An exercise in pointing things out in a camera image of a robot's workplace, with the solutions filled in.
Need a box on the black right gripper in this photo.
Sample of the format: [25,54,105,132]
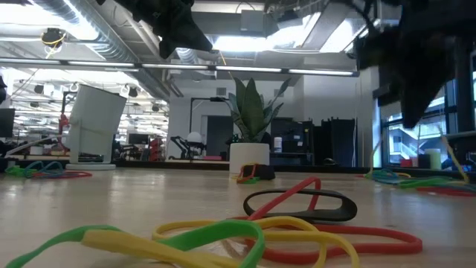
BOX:
[355,28,458,128]

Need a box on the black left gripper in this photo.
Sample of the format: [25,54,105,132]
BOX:
[95,0,213,60]

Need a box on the wide black rubber band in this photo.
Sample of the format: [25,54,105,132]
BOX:
[242,188,358,223]

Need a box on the black block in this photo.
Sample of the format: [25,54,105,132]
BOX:
[252,163,277,182]

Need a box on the white tilted bin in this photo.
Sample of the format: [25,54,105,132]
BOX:
[65,83,128,171]

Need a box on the black vertical pole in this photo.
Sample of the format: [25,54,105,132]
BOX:
[454,46,476,165]

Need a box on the black desk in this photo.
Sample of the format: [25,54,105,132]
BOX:
[438,130,476,167]

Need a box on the pale green cylinder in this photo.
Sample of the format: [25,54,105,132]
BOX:
[423,147,443,170]

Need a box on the long LED light bar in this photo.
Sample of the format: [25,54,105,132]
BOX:
[0,57,361,78]

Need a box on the grey ceiling box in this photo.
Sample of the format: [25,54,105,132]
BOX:
[239,9,266,34]

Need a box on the black folding screen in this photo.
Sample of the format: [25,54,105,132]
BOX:
[314,117,358,168]

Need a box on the red machine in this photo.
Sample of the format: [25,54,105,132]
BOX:
[148,137,165,162]

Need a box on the black cabinet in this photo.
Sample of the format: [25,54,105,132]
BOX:
[270,117,315,167]

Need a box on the snake plant in white pot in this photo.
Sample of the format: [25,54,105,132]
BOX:
[227,77,293,176]

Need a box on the red tripod stand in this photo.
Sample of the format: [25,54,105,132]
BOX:
[55,113,71,154]

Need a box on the black office monitor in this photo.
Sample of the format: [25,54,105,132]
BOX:
[0,107,16,138]

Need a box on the black wall screen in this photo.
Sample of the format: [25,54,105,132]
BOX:
[127,133,151,146]

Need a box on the black aluminium table frame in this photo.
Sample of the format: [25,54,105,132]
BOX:
[0,156,476,183]

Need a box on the black reel with yellow cable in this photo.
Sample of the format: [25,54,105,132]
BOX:
[39,27,68,60]

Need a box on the white lamp cable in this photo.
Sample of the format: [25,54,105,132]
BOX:
[7,134,70,154]

